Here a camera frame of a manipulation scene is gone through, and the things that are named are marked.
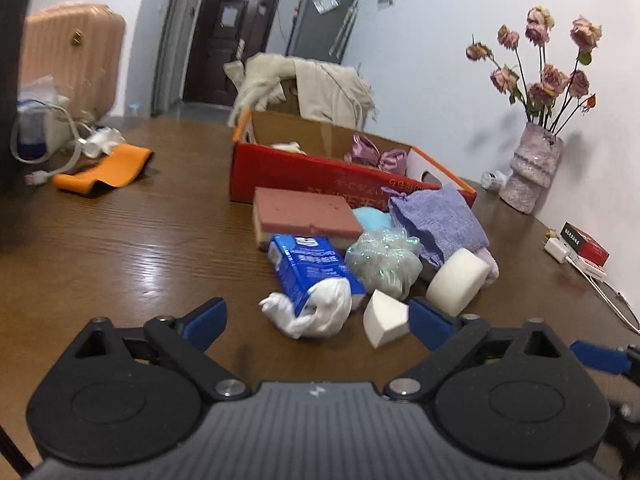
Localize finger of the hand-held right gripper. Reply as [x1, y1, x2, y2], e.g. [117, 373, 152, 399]
[569, 339, 640, 386]

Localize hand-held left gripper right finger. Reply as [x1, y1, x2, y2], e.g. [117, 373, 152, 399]
[384, 297, 583, 403]

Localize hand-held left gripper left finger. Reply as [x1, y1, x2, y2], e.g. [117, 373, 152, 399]
[60, 296, 252, 403]

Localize white wedge sponge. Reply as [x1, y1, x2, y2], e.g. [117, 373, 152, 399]
[362, 288, 412, 350]

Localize white round sponge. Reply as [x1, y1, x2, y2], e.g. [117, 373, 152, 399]
[425, 248, 492, 317]

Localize purple cloth pouch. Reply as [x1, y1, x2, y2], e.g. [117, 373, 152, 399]
[382, 186, 491, 267]

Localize white tissue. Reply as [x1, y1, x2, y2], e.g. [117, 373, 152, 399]
[258, 277, 353, 340]

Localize blue tissue packet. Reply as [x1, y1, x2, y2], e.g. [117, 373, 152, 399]
[268, 232, 366, 318]

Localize light blue sponge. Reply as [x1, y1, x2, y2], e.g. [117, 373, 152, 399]
[352, 207, 396, 235]

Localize pink rectangular sponge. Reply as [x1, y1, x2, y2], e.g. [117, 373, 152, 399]
[252, 186, 365, 251]

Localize red and orange cardboard box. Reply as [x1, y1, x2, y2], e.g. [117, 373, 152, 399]
[230, 109, 478, 211]

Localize white flat packet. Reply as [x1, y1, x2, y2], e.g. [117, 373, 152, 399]
[575, 255, 608, 281]

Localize red and black box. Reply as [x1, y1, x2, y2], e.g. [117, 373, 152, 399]
[560, 221, 611, 267]

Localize white phone charger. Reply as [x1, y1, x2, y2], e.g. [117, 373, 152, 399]
[544, 234, 581, 265]

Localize orange elastic band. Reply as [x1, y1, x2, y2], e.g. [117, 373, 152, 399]
[52, 143, 155, 198]

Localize pink satin bow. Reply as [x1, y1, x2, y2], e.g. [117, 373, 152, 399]
[344, 133, 411, 175]

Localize purple textured vase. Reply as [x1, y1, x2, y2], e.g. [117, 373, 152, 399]
[498, 122, 565, 215]

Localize white and blue plastic pack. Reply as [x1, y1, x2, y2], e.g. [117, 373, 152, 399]
[15, 77, 73, 161]

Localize beige coat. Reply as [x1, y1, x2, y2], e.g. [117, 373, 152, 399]
[223, 52, 377, 128]

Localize dark brown entrance door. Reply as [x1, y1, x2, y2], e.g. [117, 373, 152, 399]
[182, 0, 283, 108]

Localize dried pink roses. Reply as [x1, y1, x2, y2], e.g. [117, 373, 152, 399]
[465, 5, 603, 138]

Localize black monitor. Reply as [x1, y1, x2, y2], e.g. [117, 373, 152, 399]
[0, 0, 38, 256]

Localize pink hard-shell suitcase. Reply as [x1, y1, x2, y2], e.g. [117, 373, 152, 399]
[22, 2, 127, 126]

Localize grey refrigerator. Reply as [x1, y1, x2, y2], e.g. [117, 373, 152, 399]
[285, 0, 361, 66]

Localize white charger cable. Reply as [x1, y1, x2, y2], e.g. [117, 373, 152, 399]
[567, 255, 640, 336]

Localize white power adapter with cable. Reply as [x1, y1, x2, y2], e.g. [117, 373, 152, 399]
[25, 100, 126, 186]

